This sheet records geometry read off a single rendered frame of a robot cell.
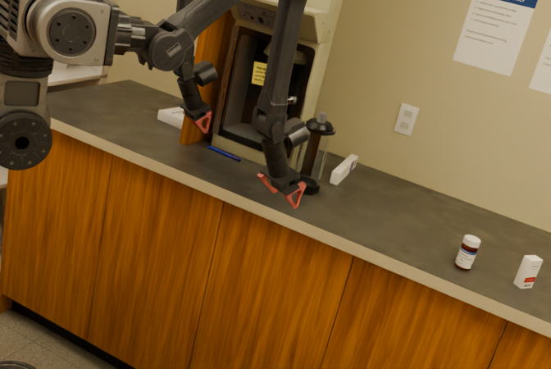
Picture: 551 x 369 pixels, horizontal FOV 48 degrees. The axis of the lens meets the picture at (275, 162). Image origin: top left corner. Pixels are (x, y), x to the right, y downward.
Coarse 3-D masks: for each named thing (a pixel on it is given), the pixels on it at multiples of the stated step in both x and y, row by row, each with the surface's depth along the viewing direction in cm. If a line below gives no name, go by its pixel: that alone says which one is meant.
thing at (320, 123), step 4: (320, 112) 198; (324, 112) 200; (320, 116) 198; (324, 116) 198; (308, 120) 200; (312, 120) 200; (316, 120) 200; (320, 120) 198; (324, 120) 199; (308, 124) 198; (312, 124) 197; (316, 124) 197; (320, 124) 197; (324, 124) 198; (328, 124) 199; (316, 128) 196; (320, 128) 196; (324, 128) 196; (328, 128) 197; (332, 128) 199
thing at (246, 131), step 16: (240, 32) 211; (256, 32) 209; (240, 48) 213; (256, 48) 210; (304, 48) 202; (240, 64) 214; (304, 64) 204; (240, 80) 215; (304, 80) 205; (240, 96) 217; (256, 96) 214; (288, 96) 209; (304, 96) 207; (224, 112) 221; (240, 112) 218; (288, 112) 210; (224, 128) 222; (240, 128) 219; (256, 144) 218
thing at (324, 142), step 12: (312, 132) 196; (300, 144) 202; (312, 144) 198; (324, 144) 198; (300, 156) 201; (312, 156) 199; (324, 156) 201; (300, 168) 202; (312, 168) 201; (300, 180) 203; (312, 180) 202
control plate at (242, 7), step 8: (240, 8) 203; (248, 8) 201; (256, 8) 199; (264, 8) 197; (240, 16) 207; (248, 16) 204; (256, 16) 202; (264, 16) 200; (272, 16) 198; (264, 24) 204; (272, 24) 202
